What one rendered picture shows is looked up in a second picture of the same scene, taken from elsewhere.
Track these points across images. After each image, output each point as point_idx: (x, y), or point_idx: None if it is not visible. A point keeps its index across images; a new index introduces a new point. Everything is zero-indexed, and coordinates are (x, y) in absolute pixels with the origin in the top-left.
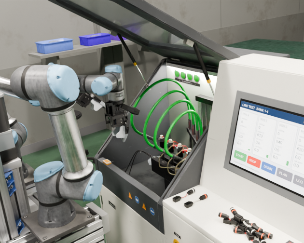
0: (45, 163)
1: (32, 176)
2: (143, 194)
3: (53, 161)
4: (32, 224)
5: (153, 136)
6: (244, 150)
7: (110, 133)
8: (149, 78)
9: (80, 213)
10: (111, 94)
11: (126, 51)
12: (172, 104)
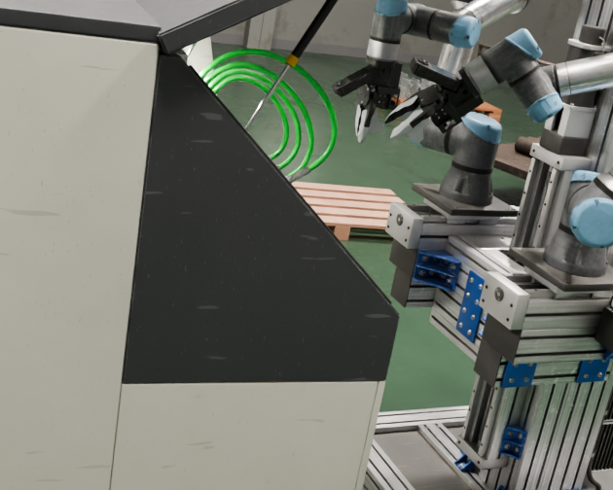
0: (488, 123)
1: (533, 254)
2: None
3: (477, 120)
4: (496, 199)
5: (301, 134)
6: None
7: (355, 262)
8: (232, 118)
9: (432, 190)
10: (393, 44)
11: (323, 21)
12: (263, 75)
